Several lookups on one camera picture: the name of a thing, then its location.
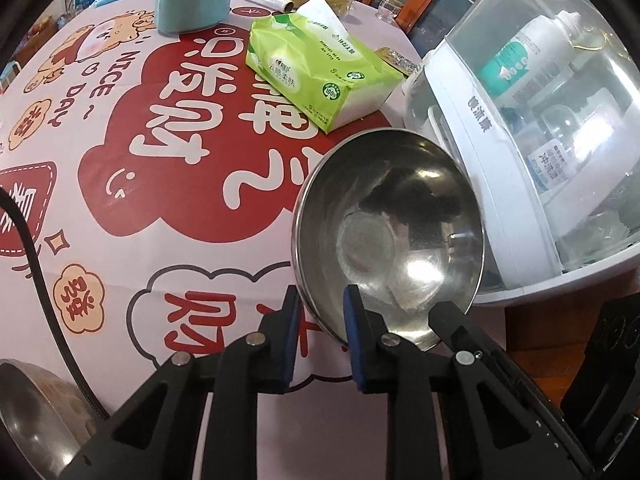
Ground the large steel bowl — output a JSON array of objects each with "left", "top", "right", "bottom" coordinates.
[{"left": 1, "top": 359, "right": 99, "bottom": 479}]

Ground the pink steel bowl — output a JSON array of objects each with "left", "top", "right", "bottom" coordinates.
[{"left": 292, "top": 127, "right": 486, "bottom": 351}]

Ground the printed pink tablecloth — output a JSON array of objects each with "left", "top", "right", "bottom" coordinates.
[{"left": 1, "top": 0, "right": 405, "bottom": 479}]

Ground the white cosmetics storage box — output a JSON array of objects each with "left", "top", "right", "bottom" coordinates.
[{"left": 404, "top": 0, "right": 639, "bottom": 304}]

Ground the green tissue pack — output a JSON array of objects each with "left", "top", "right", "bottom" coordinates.
[{"left": 246, "top": 0, "right": 404, "bottom": 133}]

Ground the glass jar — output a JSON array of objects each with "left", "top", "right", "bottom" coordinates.
[{"left": 376, "top": 0, "right": 404, "bottom": 23}]

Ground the black cable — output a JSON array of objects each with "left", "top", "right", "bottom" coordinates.
[{"left": 0, "top": 186, "right": 112, "bottom": 424}]

